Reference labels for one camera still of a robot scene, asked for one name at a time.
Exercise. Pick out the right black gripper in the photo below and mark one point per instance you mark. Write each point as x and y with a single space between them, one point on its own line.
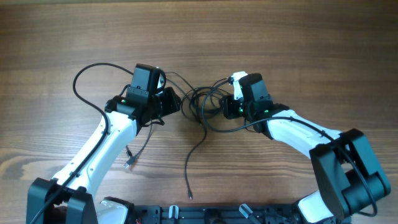
229 106

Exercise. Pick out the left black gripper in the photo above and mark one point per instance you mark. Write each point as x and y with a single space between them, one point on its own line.
173 104

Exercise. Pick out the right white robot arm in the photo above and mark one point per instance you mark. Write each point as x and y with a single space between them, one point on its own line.
349 176

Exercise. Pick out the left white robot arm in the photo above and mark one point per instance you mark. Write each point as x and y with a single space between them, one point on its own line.
68 197

